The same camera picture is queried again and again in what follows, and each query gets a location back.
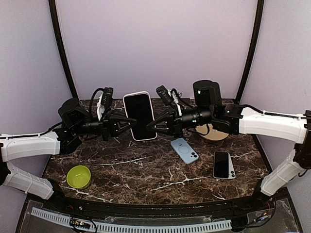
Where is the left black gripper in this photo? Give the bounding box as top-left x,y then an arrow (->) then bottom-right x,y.
72,108 -> 138,142

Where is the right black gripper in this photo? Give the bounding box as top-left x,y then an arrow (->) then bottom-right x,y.
147,104 -> 214,137

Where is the black screen phone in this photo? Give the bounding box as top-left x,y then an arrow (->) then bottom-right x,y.
213,151 -> 229,179

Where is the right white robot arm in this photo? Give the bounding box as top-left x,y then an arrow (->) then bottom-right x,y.
146,80 -> 311,211

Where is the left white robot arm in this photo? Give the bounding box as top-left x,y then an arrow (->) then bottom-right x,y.
0,98 -> 137,212

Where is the blue phone case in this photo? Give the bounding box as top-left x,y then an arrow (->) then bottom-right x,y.
170,138 -> 199,165

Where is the light blue phone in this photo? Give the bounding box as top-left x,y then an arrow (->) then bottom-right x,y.
228,155 -> 236,180

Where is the yellow plate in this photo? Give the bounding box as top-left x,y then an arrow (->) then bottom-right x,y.
195,124 -> 229,141

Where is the green bowl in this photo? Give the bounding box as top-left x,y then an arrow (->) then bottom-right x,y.
66,165 -> 91,189

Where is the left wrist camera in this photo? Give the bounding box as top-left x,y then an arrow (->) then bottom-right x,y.
88,87 -> 114,121

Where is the left black frame post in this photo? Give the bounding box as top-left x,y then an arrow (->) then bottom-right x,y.
48,0 -> 79,99

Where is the black frame post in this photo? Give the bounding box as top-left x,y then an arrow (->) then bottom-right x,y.
234,0 -> 264,104
48,0 -> 79,99

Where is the white cable duct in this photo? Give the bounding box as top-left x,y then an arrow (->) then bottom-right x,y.
30,207 -> 232,233

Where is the black front rail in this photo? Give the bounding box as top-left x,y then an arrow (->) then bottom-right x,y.
22,188 -> 293,219

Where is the right black frame post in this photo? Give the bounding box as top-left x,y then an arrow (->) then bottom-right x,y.
234,0 -> 264,104

